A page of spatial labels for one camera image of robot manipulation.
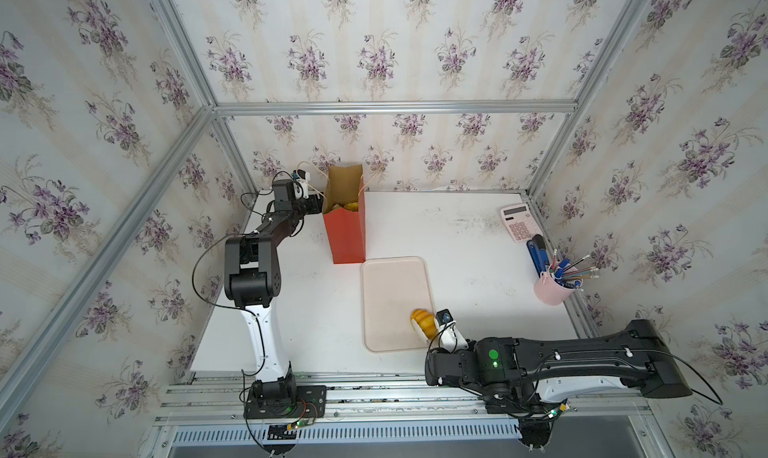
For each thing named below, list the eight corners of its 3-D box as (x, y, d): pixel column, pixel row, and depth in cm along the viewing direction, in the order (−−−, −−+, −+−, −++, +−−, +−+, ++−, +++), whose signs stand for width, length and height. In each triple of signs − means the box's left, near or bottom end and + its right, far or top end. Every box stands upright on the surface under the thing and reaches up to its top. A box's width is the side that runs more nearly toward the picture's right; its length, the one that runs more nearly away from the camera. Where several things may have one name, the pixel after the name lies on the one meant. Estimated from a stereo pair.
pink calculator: (515, 243, 107) (519, 237, 104) (499, 211, 117) (501, 205, 114) (542, 240, 108) (546, 234, 105) (524, 208, 118) (527, 203, 115)
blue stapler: (537, 276, 99) (545, 267, 95) (525, 243, 108) (531, 234, 103) (548, 276, 99) (556, 267, 95) (535, 243, 108) (541, 234, 103)
